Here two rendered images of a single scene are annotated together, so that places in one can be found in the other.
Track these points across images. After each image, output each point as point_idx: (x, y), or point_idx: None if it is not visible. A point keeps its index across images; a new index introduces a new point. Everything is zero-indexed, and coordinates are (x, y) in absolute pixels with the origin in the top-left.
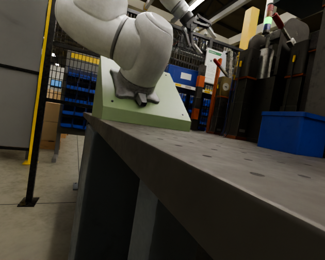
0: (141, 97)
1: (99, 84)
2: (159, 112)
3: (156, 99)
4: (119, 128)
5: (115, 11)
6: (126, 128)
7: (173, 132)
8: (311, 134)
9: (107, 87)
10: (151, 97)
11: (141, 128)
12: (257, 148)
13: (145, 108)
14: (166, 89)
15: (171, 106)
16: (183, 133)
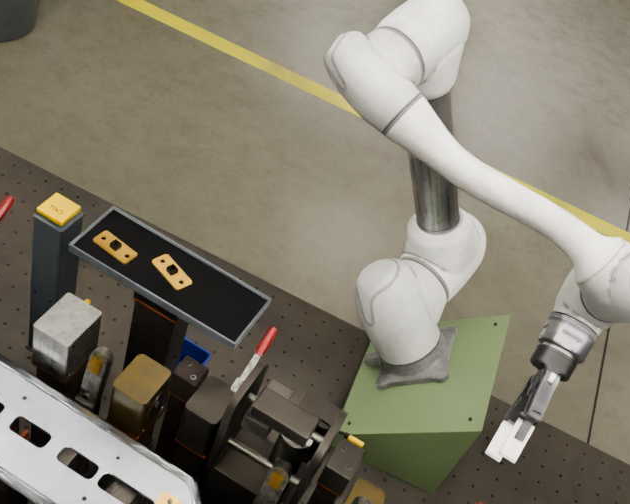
0: (373, 352)
1: None
2: (358, 387)
3: (378, 378)
4: (264, 281)
5: (404, 245)
6: (265, 287)
7: (277, 344)
8: None
9: None
10: (381, 372)
11: (287, 317)
12: (193, 335)
13: (369, 370)
14: (417, 410)
15: (370, 408)
16: (270, 351)
